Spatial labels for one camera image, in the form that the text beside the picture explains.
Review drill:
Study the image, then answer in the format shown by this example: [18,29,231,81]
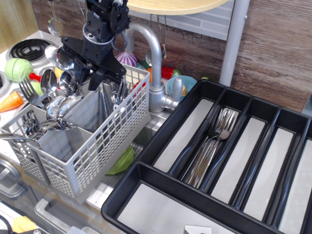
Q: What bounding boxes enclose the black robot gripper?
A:
[61,36,126,91]

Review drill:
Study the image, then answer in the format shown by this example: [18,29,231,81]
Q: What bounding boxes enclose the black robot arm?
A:
[60,0,131,91]

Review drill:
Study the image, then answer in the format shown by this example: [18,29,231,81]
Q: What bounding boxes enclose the silver spoon in basket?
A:
[40,69,57,98]

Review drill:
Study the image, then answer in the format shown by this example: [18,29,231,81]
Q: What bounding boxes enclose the silver fork in basket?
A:
[19,79,44,109]

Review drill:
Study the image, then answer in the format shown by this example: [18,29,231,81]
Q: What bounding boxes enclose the grey plastic cutlery basket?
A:
[10,66,151,204]

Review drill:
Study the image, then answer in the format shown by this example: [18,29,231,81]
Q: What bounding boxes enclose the stack of forks in tray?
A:
[182,107,239,188]

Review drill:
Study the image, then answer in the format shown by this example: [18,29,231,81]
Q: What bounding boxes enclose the black cutlery tray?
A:
[101,80,312,234]

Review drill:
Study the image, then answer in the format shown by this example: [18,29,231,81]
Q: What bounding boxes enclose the large silver ladle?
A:
[45,45,74,71]

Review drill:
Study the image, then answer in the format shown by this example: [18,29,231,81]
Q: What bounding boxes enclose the purple toy onion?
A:
[116,52,137,67]

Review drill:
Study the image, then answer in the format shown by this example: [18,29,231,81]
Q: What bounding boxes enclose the silver spoon front compartment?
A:
[40,93,83,131]

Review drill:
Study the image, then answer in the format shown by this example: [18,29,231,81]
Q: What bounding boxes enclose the hanging slotted spoon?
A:
[47,0,64,37]

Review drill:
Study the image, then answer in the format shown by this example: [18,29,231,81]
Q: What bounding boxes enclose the black stove burner coil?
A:
[9,39,51,61]

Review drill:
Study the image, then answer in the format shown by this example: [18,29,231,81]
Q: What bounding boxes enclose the green toy cabbage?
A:
[4,58,34,82]

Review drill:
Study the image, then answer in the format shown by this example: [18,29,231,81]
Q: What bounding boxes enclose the silver kitchen faucet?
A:
[125,22,183,113]

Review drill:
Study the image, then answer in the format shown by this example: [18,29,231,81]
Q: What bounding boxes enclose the red toy pepper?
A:
[161,66,174,79]

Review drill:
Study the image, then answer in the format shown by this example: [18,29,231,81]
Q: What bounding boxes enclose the orange toy carrot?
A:
[0,91,24,113]

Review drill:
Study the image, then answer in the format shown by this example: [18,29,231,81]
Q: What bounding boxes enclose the green toy leaf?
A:
[107,145,135,175]

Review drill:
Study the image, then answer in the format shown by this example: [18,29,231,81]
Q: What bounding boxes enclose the blue toy cup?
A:
[166,76,197,101]

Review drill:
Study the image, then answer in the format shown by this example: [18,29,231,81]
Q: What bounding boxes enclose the round wooden shelf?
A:
[127,0,228,16]

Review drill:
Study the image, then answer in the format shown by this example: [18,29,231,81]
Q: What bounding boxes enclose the yellow toy item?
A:
[12,216,37,234]

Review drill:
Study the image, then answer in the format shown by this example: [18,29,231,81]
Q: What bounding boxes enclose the grey metal pole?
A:
[219,0,250,87]

